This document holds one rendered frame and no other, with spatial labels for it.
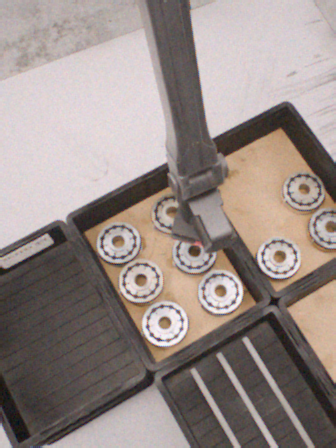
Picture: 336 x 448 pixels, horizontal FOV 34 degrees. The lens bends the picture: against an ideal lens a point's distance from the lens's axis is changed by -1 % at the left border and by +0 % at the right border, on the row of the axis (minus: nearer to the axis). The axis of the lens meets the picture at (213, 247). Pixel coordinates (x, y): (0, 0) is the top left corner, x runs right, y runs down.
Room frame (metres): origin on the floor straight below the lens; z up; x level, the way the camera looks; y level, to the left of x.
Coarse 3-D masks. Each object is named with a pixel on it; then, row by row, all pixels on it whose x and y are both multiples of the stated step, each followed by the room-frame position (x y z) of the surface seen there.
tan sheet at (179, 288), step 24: (168, 192) 0.53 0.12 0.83; (120, 216) 0.45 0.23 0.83; (144, 216) 0.46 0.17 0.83; (168, 216) 0.46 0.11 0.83; (96, 240) 0.39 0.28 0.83; (120, 240) 0.39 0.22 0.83; (144, 240) 0.40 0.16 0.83; (168, 240) 0.40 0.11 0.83; (168, 264) 0.34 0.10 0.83; (216, 264) 0.35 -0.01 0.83; (168, 288) 0.29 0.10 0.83; (192, 288) 0.29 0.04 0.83; (144, 312) 0.23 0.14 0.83; (192, 312) 0.23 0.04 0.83; (240, 312) 0.24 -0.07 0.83; (144, 336) 0.17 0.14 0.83; (192, 336) 0.18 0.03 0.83
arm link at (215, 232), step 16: (224, 160) 0.37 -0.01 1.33; (224, 176) 0.36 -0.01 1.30; (176, 192) 0.32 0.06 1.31; (208, 192) 0.34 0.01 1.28; (192, 208) 0.31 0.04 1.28; (208, 208) 0.31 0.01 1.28; (192, 224) 0.30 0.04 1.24; (208, 224) 0.29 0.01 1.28; (224, 224) 0.29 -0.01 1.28; (208, 240) 0.27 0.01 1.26; (224, 240) 0.27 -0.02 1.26
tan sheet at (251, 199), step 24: (264, 144) 0.68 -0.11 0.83; (288, 144) 0.68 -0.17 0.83; (240, 168) 0.61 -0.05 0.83; (264, 168) 0.61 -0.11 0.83; (288, 168) 0.62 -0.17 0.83; (240, 192) 0.54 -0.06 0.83; (264, 192) 0.55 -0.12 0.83; (240, 216) 0.48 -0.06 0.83; (264, 216) 0.48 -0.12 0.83; (288, 216) 0.49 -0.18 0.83; (264, 240) 0.42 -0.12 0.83; (312, 264) 0.37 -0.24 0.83
